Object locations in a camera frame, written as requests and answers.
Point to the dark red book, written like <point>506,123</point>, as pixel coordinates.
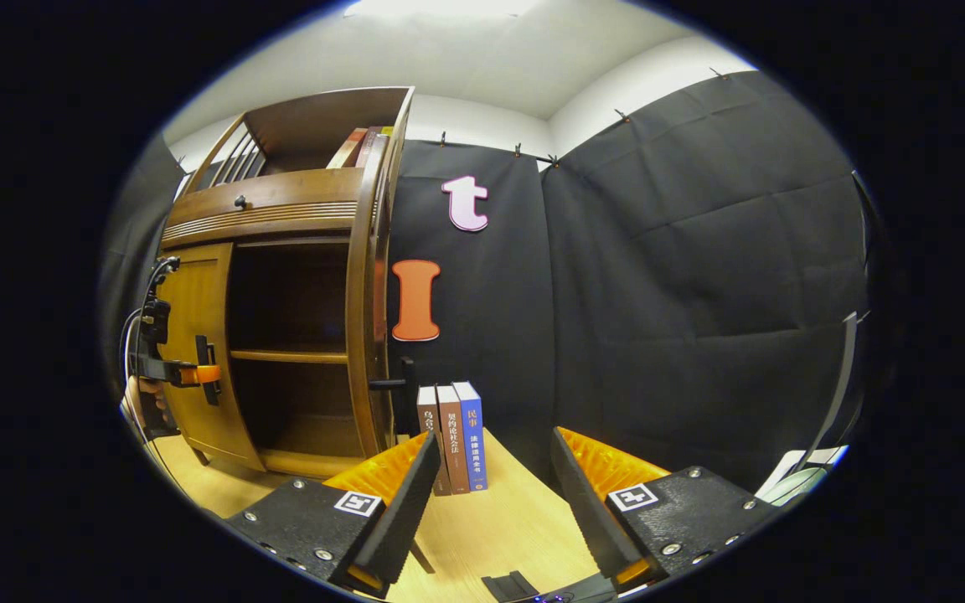
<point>368,142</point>

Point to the blue book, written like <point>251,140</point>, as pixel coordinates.
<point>472,435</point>

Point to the brown book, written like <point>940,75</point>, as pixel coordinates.
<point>453,435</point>
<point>429,419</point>

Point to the wooden cabinet door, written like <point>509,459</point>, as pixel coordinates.
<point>198,293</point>
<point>361,352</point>

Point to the wooden inner cabinet shelf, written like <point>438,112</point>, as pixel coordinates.
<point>290,356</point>

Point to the large ceiling light panel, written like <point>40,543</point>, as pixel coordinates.
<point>441,7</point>

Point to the wooden cabinet drawer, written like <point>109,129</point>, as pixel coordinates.
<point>281,201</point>

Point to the wooden double-door shoe cabinet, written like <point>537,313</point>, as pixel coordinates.
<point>315,126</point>

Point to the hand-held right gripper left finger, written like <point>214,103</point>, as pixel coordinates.
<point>403,519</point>

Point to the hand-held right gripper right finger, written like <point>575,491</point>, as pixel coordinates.
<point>591,519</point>

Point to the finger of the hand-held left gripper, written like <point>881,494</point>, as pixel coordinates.
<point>204,374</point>

